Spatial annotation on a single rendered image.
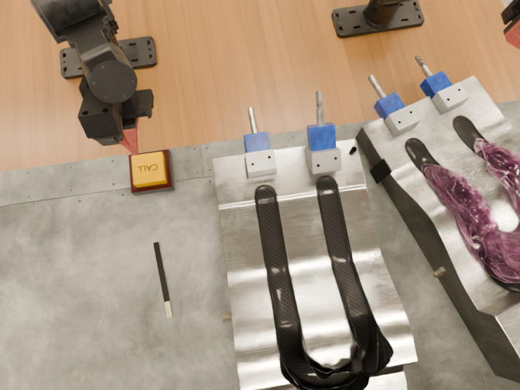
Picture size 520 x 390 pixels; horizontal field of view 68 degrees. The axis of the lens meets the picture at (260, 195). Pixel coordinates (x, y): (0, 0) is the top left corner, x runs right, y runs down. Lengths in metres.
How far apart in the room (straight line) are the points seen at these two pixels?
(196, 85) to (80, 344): 0.55
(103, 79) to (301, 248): 0.39
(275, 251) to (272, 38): 0.49
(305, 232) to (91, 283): 0.40
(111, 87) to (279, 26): 0.51
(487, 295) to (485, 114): 0.35
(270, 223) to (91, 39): 0.38
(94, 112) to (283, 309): 0.39
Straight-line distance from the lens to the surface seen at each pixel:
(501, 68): 1.03
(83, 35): 0.55
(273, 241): 0.66
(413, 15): 1.01
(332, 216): 0.68
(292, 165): 0.68
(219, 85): 0.86
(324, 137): 0.66
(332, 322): 0.62
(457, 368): 0.82
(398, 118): 0.77
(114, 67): 0.51
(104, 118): 0.54
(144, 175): 0.76
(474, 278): 0.76
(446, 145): 0.82
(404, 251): 0.79
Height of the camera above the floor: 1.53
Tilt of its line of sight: 75 degrees down
